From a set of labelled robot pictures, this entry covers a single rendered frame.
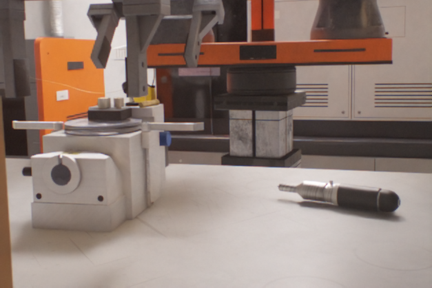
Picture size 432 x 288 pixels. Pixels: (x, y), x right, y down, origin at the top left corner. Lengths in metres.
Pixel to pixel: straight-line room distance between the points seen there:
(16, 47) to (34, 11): 3.29
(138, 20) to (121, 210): 0.20
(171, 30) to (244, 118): 0.24
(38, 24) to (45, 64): 2.07
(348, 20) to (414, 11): 1.02
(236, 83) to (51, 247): 0.68
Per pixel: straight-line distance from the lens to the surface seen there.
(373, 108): 2.11
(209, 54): 1.11
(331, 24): 1.11
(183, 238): 0.53
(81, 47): 2.01
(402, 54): 2.11
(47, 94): 1.82
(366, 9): 1.13
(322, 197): 0.63
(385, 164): 2.08
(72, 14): 3.74
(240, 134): 1.15
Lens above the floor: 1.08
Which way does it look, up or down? 7 degrees down
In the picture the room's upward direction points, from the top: 1 degrees counter-clockwise
